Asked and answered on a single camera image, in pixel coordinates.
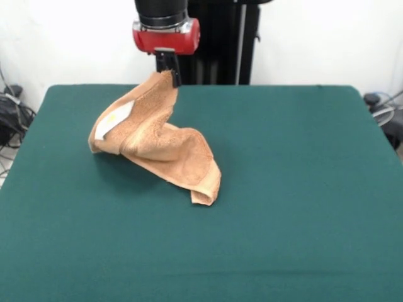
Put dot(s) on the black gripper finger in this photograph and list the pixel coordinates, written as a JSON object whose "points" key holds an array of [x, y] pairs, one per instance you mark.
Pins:
{"points": [[161, 63], [174, 70]]}

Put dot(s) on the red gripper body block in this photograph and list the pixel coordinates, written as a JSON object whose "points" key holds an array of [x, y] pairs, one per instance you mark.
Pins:
{"points": [[170, 42]]}

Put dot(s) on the tan terry towel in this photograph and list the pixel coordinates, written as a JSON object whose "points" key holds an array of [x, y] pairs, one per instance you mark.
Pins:
{"points": [[176, 148]]}

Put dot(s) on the dark green table cloth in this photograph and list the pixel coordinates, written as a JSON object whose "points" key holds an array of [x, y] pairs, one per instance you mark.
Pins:
{"points": [[283, 220]]}

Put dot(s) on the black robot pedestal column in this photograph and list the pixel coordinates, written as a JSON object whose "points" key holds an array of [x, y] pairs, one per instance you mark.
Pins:
{"points": [[220, 63]]}

